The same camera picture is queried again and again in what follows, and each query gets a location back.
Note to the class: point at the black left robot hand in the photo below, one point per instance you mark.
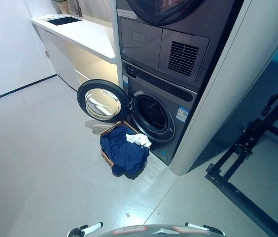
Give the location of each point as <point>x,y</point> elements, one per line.
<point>91,228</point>

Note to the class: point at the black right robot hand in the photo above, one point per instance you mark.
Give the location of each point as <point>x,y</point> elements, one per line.
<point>198,225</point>

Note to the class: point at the white garment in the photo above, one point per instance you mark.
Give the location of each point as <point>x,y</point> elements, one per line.
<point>140,140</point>

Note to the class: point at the woven laundry basket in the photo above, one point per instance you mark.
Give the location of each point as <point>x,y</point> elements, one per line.
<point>107,158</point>

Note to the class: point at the grey front-load washing machine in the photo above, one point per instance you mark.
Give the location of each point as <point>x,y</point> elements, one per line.
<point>178,134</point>

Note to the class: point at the round washing machine door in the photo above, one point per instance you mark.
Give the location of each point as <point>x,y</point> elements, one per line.
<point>82,96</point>

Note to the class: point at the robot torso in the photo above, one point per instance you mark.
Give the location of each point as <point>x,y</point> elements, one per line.
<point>158,232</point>

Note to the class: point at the dark blue garment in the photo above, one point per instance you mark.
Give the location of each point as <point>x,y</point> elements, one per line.
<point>124,153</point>

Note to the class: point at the blue energy label sticker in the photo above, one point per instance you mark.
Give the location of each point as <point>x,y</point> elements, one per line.
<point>182,113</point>

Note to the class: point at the white appliance cabinet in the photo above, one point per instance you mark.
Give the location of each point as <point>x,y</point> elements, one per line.
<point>215,98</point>

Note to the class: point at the small white blue sticker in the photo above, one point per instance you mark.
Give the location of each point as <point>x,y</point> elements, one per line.
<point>125,80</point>

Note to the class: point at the white counter cabinet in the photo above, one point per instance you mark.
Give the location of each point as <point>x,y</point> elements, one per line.
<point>84,37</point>

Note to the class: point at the grey stacked dryer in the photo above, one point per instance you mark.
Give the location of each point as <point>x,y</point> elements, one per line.
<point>141,42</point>

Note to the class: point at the black sink basin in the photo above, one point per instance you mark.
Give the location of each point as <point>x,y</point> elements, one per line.
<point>63,20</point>

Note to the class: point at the metal faucet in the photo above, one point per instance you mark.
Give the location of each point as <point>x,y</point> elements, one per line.
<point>79,8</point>

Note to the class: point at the black metal frame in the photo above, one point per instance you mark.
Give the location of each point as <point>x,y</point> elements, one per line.
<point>242,145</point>

